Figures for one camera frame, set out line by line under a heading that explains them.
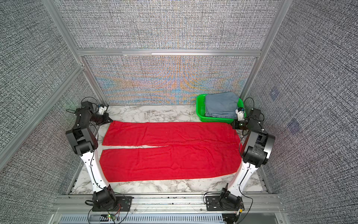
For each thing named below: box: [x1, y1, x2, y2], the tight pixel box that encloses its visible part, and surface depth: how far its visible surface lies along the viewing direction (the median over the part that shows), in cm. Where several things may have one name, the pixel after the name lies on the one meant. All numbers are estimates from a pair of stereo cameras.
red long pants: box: [99, 120, 241, 183], surface depth 96 cm
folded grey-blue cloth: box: [205, 91, 240, 119], surface depth 112 cm
